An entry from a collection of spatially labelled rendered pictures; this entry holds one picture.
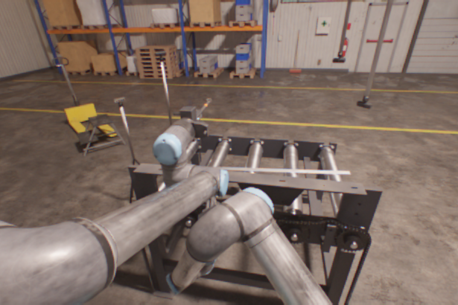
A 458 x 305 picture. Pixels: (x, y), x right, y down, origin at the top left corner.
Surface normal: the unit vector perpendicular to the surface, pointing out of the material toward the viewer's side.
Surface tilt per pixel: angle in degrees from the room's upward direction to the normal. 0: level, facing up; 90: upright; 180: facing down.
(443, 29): 90
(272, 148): 90
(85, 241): 37
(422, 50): 90
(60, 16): 90
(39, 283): 58
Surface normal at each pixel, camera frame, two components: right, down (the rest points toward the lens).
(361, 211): -0.19, 0.48
